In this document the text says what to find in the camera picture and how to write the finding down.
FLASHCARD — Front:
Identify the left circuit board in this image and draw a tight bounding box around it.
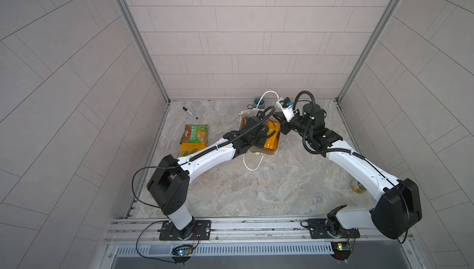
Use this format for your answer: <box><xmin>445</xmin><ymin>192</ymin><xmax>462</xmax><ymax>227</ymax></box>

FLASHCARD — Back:
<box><xmin>172</xmin><ymin>244</ymin><xmax>194</xmax><ymax>257</ymax></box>

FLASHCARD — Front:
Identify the orange snack packet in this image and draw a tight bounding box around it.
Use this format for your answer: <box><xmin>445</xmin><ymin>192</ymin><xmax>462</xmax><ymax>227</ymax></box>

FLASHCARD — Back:
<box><xmin>264</xmin><ymin>121</ymin><xmax>280</xmax><ymax>151</ymax></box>

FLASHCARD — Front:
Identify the green corn chips bag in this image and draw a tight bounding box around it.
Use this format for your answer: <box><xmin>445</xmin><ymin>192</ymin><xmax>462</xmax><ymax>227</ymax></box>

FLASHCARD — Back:
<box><xmin>180</xmin><ymin>124</ymin><xmax>208</xmax><ymax>144</ymax></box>

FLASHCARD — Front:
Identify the white printed paper bag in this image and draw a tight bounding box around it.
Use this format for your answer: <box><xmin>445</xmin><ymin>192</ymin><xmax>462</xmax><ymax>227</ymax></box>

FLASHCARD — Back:
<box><xmin>239</xmin><ymin>90</ymin><xmax>280</xmax><ymax>172</ymax></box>

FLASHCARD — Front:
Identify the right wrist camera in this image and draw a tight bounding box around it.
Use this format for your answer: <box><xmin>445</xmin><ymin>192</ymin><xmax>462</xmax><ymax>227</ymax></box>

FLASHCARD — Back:
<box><xmin>277</xmin><ymin>97</ymin><xmax>295</xmax><ymax>122</ymax></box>

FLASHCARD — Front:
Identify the teal ceramic cup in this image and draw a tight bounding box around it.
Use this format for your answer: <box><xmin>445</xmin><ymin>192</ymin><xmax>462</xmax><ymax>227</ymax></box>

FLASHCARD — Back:
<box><xmin>253</xmin><ymin>97</ymin><xmax>266</xmax><ymax>110</ymax></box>

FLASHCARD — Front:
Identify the black marker pen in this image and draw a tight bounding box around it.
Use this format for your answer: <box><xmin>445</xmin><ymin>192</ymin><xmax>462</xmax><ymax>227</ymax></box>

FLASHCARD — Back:
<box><xmin>182</xmin><ymin>106</ymin><xmax>199</xmax><ymax>120</ymax></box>

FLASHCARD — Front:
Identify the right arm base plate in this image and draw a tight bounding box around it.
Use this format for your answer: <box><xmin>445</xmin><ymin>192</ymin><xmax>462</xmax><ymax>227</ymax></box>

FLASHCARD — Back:
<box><xmin>300</xmin><ymin>218</ymin><xmax>360</xmax><ymax>239</ymax></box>

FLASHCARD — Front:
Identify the yellow snack bag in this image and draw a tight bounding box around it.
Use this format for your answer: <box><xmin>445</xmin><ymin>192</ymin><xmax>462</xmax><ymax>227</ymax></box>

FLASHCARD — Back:
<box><xmin>178</xmin><ymin>142</ymin><xmax>207</xmax><ymax>157</ymax></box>

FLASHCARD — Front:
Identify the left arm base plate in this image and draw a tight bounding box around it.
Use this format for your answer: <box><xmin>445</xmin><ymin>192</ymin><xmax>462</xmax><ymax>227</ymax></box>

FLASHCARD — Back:
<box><xmin>159</xmin><ymin>220</ymin><xmax>212</xmax><ymax>241</ymax></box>

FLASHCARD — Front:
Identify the right circuit board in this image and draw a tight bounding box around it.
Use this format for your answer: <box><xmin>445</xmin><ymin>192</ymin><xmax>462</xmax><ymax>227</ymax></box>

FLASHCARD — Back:
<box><xmin>331</xmin><ymin>243</ymin><xmax>353</xmax><ymax>261</ymax></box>

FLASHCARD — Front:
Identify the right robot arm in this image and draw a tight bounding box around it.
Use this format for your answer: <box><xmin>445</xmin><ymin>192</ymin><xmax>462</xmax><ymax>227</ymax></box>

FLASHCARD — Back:
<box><xmin>276</xmin><ymin>97</ymin><xmax>422</xmax><ymax>239</ymax></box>

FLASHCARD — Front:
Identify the aluminium mounting rail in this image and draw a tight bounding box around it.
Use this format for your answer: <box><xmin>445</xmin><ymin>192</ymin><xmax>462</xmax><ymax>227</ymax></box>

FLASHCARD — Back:
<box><xmin>103</xmin><ymin>215</ymin><xmax>414</xmax><ymax>247</ymax></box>

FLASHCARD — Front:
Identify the small bottle green label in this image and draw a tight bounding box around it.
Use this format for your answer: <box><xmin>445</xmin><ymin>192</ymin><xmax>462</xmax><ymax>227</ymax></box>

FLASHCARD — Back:
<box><xmin>350</xmin><ymin>180</ymin><xmax>367</xmax><ymax>194</ymax></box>

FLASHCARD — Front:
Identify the circuit board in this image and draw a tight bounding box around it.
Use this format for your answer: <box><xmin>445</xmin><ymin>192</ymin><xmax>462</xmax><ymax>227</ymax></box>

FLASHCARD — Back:
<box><xmin>172</xmin><ymin>244</ymin><xmax>194</xmax><ymax>257</ymax></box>
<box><xmin>331</xmin><ymin>243</ymin><xmax>353</xmax><ymax>261</ymax></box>

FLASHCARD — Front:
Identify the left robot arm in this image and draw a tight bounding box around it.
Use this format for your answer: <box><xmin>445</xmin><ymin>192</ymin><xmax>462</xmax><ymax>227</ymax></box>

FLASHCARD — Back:
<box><xmin>147</xmin><ymin>117</ymin><xmax>277</xmax><ymax>239</ymax></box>

